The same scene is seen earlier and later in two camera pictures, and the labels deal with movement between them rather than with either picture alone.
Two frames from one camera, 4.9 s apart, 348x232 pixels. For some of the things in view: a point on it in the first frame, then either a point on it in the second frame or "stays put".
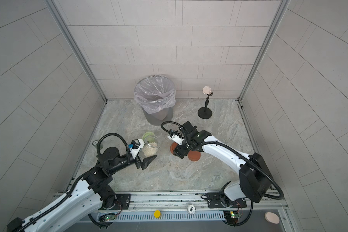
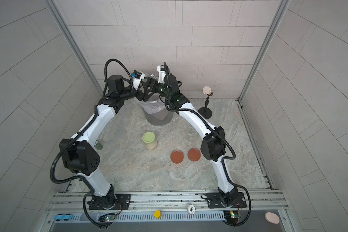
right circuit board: [232, 216] stays put
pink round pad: [271, 217] stays put
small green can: [95, 142] stays put
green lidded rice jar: [149, 136] stays put
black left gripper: [145, 163] -> [143, 96]
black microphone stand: [205, 112] stays put
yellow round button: [157, 213] stays put
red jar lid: [194, 155] stays put
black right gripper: [178, 152] -> [157, 89]
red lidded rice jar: [151, 146] -> [149, 81]
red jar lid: [173, 147] -> [177, 156]
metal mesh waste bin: [163, 117] stays put
